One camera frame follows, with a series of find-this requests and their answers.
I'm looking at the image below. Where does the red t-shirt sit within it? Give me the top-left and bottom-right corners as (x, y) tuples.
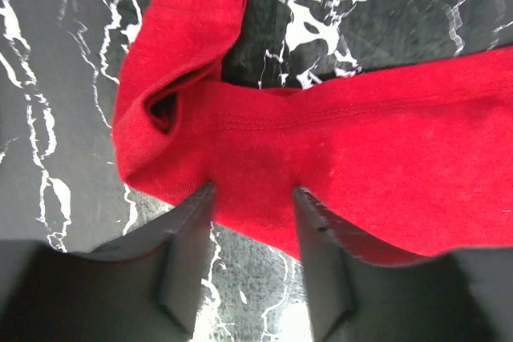
(112, 0), (512, 257)

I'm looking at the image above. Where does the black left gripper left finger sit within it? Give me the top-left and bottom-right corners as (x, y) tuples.
(1, 184), (216, 341)

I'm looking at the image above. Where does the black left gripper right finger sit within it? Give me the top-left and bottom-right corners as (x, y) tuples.
(293, 187), (512, 341)

